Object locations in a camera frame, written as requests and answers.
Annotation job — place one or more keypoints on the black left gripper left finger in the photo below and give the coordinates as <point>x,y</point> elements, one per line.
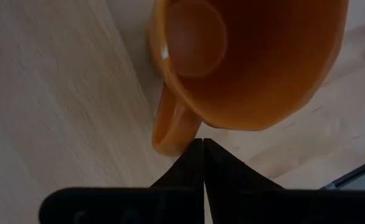
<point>139,205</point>

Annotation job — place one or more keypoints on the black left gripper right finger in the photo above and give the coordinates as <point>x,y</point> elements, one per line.
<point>263,205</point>

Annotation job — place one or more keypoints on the orange faceted ceramic mug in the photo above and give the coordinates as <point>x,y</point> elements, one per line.
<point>248,77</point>

